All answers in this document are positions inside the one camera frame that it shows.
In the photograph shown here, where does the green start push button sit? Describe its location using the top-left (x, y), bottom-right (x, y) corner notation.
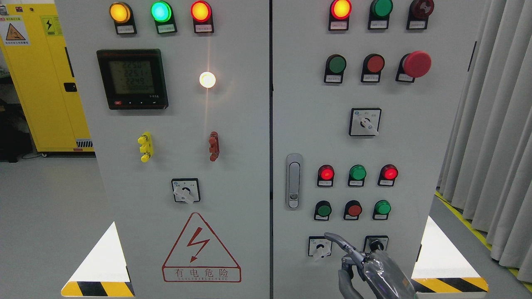
top-left (313, 200), bottom-right (331, 221)

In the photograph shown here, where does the red stop push button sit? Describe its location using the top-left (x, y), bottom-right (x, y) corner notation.
top-left (343, 200), bottom-right (362, 220)

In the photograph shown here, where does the green push button upper row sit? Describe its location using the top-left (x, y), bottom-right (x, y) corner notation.
top-left (323, 54), bottom-right (347, 84)

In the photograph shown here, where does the green push button lower right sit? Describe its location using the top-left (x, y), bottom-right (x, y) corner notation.
top-left (372, 199), bottom-right (392, 220)

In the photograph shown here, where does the red push button upper row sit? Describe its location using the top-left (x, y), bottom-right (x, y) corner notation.
top-left (360, 54), bottom-right (384, 83)

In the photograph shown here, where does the red mushroom emergency stop button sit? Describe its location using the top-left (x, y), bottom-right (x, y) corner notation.
top-left (395, 51), bottom-right (432, 83)

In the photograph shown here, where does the grey electrical control cabinet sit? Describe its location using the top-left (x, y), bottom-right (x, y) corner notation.
top-left (56, 0), bottom-right (487, 299)

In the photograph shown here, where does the red terminal connector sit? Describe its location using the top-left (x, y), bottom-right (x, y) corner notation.
top-left (208, 131), bottom-right (220, 162)

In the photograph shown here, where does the red indicator lamp middle left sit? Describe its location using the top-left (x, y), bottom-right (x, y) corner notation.
top-left (317, 164), bottom-right (335, 187)

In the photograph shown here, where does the red indicator lamp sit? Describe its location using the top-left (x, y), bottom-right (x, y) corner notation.
top-left (328, 0), bottom-right (352, 32)
top-left (190, 0), bottom-right (214, 34)
top-left (377, 164), bottom-right (398, 187)
top-left (317, 164), bottom-right (335, 187)

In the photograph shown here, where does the white lit indicator lamp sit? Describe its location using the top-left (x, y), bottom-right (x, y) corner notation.
top-left (198, 71), bottom-right (217, 89)

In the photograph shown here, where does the green indicator lamp middle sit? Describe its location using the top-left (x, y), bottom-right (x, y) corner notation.
top-left (347, 164), bottom-right (367, 187)

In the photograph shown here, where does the green indicator lamp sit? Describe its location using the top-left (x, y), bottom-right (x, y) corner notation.
top-left (347, 164), bottom-right (367, 187)
top-left (367, 0), bottom-right (393, 30)
top-left (150, 0), bottom-right (177, 34)

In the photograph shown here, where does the yellow terminal connector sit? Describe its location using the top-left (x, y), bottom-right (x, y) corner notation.
top-left (137, 131), bottom-right (154, 163)

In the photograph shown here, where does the red indicator lamp middle right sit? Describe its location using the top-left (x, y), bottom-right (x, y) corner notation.
top-left (377, 164), bottom-right (398, 187)

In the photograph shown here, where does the red electric hazard warning sticker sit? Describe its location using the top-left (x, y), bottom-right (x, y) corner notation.
top-left (162, 212), bottom-right (241, 283)

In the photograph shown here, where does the black digital power meter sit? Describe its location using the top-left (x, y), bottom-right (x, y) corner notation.
top-left (96, 49), bottom-right (168, 110)

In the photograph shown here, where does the red indicator lamp top left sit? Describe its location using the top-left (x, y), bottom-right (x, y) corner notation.
top-left (190, 0), bottom-right (214, 34)

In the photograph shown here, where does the red indicator lamp top right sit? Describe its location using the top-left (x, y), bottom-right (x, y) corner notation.
top-left (328, 0), bottom-right (352, 32)

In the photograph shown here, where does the green indicator lamp top left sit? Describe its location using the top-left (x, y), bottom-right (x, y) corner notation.
top-left (150, 0), bottom-right (177, 34)

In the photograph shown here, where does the green indicator lamp top right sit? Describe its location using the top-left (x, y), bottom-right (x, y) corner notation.
top-left (367, 0), bottom-right (393, 30)

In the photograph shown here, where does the yellow indicator lamp top left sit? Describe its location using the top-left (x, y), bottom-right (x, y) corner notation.
top-left (109, 2), bottom-right (137, 35)

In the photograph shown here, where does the dark red buzzer top right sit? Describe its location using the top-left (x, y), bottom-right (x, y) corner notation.
top-left (406, 0), bottom-right (434, 30)

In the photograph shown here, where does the left hazard striped cabinet foot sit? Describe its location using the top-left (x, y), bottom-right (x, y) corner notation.
top-left (61, 223), bottom-right (135, 297)

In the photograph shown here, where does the hazard striped cabinet foot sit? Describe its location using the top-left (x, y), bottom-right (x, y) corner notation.
top-left (411, 217), bottom-right (490, 299)
top-left (61, 223), bottom-right (135, 297)

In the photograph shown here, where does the right hazard striped cabinet foot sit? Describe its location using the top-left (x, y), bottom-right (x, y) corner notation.
top-left (411, 217), bottom-right (490, 299)

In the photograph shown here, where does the grey curtain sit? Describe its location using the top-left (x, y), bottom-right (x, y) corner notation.
top-left (439, 0), bottom-right (532, 283)

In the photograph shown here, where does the yellow safety storage cabinet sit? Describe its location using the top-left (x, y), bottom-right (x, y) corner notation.
top-left (1, 3), bottom-right (94, 153)

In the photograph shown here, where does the silver cabinet door handle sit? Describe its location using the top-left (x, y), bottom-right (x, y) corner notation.
top-left (286, 154), bottom-right (303, 209)

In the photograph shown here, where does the left door rotary selector switch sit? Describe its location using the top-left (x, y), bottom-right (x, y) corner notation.
top-left (171, 178), bottom-right (201, 204)

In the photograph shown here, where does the upper right rotary selector switch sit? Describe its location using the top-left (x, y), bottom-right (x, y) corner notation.
top-left (348, 108), bottom-right (382, 137)

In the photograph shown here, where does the lower white rotary selector switch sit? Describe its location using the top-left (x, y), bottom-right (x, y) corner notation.
top-left (308, 236), bottom-right (332, 262)

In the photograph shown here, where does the black knob selector switch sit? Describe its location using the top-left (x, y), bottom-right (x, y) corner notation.
top-left (363, 235), bottom-right (389, 253)

